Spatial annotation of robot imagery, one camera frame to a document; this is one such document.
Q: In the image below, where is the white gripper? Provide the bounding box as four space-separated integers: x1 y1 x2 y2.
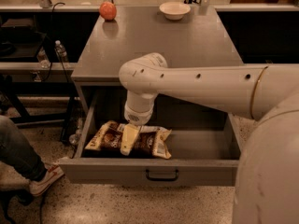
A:
121 91 157 156

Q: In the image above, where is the brown chip bag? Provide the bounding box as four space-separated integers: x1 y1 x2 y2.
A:
85 120 171 160

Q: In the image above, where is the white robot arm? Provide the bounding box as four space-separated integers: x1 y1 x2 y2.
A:
119 53 299 224

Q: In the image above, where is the open grey top drawer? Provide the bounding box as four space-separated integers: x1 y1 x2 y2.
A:
60 88 240 187

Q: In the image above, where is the water bottle on floor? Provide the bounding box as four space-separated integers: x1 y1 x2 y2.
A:
69 119 83 146

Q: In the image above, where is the white red sneaker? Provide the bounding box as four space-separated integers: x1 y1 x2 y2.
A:
29 163 64 197

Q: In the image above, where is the clear water bottle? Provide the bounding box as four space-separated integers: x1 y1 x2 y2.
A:
37 48 50 69
55 40 69 64

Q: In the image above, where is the grey cabinet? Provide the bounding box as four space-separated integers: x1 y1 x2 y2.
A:
72 6 243 111

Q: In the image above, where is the person leg in jeans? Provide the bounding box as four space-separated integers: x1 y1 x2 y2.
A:
0 116 47 181

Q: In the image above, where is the orange round fruit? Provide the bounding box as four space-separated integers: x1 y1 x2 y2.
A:
99 1 117 21

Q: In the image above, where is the black side table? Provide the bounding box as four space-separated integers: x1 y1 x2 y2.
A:
0 16 78 129

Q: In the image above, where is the white bowl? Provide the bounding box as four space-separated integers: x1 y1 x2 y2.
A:
159 2 191 21

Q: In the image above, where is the black drawer handle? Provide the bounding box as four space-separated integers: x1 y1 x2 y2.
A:
145 170 179 182

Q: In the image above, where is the black cable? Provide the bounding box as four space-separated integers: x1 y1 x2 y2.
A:
43 2 71 82

